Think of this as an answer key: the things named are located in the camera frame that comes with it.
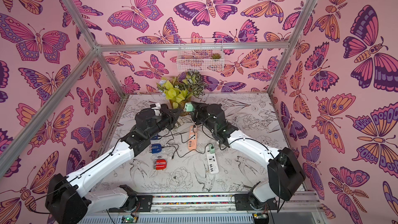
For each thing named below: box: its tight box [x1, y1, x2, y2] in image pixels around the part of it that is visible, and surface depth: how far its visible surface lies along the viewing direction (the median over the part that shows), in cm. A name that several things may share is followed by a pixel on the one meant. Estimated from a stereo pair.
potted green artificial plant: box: [156, 71, 207, 117], surface depth 97 cm
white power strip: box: [206, 148, 220, 175], surface depth 85 cm
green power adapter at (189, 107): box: [184, 102, 195, 112], surface depth 75 cm
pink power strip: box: [188, 125, 197, 152], surface depth 94 cm
